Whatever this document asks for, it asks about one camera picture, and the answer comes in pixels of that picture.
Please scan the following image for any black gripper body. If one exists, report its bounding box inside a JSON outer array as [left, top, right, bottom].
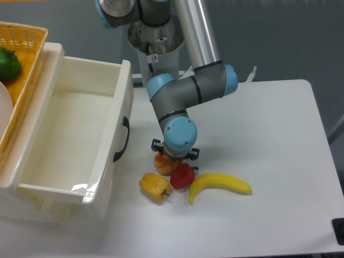
[[163, 149, 189, 160]]

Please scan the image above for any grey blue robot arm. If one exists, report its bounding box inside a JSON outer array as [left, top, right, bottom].
[[95, 1, 238, 160]]

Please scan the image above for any red bell pepper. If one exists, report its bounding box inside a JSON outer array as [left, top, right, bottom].
[[170, 163, 199, 190]]

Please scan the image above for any yellow banana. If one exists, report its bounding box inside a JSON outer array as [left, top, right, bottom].
[[188, 173, 253, 205]]

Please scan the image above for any yellow bell pepper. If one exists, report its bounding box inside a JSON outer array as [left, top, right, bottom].
[[139, 173, 171, 203]]

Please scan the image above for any white open drawer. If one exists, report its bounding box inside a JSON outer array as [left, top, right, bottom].
[[19, 57, 133, 220]]

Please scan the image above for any white drawer cabinet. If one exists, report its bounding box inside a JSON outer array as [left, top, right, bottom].
[[1, 42, 71, 223]]

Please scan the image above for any white plate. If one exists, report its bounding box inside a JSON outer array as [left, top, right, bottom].
[[0, 83, 13, 137]]

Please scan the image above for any black device at table edge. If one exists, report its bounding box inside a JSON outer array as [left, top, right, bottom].
[[332, 218, 344, 246]]

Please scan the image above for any green bell pepper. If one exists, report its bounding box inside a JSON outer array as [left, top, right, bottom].
[[1, 47, 22, 83]]

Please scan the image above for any yellow woven basket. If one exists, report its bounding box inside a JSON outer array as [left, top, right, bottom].
[[1, 21, 48, 156]]

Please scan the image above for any black drawer handle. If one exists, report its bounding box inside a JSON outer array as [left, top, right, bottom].
[[113, 116, 131, 163]]

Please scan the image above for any black cable on pedestal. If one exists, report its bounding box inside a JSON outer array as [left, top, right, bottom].
[[146, 42, 161, 87]]

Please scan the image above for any white bracket behind table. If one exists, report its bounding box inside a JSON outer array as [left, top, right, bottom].
[[245, 66, 257, 83]]

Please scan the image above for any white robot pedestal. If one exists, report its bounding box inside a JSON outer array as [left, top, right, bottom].
[[128, 15, 184, 86]]

